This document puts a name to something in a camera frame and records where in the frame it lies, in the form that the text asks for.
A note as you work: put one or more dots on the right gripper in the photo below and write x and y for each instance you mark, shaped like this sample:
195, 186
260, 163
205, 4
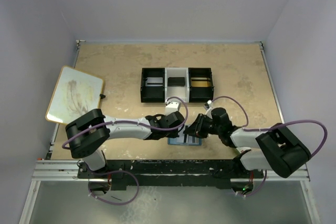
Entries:
197, 125

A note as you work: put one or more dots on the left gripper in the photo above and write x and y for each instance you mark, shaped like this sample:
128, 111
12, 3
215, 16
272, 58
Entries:
177, 120

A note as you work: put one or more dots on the white striped credit card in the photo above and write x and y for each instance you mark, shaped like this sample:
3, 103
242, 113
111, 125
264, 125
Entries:
184, 139

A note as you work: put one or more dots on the blue leather card holder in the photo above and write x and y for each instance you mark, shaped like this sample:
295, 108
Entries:
172, 141

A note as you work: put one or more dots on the black and white sorting tray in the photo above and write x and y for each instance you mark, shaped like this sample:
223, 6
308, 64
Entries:
187, 93

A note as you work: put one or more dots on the yellow framed whiteboard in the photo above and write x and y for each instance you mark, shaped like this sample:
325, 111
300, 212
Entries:
75, 94

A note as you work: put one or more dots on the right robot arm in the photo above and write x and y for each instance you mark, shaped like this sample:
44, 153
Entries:
278, 150

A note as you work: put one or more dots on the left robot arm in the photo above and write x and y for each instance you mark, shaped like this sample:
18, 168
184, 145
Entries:
86, 134

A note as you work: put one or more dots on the black card in tray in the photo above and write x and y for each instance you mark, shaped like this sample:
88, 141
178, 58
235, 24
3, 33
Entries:
176, 82

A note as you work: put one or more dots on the gold card in tray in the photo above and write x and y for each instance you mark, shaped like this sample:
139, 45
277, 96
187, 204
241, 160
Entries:
200, 82

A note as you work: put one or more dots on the white card in tray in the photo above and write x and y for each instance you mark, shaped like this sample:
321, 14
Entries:
154, 82

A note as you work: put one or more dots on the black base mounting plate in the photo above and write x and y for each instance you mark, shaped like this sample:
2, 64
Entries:
216, 173

